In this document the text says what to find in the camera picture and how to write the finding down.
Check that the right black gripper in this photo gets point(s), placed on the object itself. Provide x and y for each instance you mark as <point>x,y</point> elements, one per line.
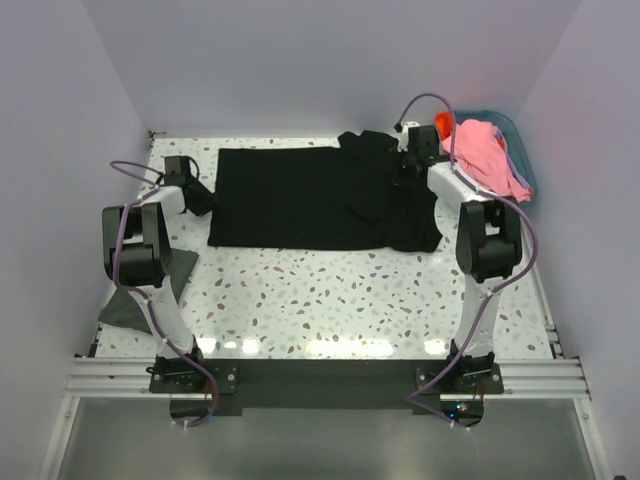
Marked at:
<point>403,180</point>

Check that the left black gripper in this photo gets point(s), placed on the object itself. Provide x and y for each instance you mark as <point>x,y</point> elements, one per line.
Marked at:
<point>208,202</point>

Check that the black t shirt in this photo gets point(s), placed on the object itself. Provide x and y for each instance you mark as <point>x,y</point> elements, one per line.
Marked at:
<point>358,195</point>

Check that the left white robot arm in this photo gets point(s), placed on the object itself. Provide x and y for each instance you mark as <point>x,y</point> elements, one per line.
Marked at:
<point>137,258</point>

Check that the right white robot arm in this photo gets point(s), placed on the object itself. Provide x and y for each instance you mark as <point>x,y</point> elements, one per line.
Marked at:
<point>488,248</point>

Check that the pink t shirt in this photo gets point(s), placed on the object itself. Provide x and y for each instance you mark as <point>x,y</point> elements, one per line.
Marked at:
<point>480,152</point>

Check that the lavender t shirt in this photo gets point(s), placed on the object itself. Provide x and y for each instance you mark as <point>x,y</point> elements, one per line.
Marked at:
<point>515,154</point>

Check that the teal laundry basket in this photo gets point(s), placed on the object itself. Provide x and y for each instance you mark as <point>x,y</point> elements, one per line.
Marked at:
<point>500,121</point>

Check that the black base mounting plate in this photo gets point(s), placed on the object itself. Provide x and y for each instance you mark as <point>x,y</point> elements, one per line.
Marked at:
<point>229,387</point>

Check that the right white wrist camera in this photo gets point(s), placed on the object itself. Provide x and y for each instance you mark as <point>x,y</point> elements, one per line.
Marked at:
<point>403,130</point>

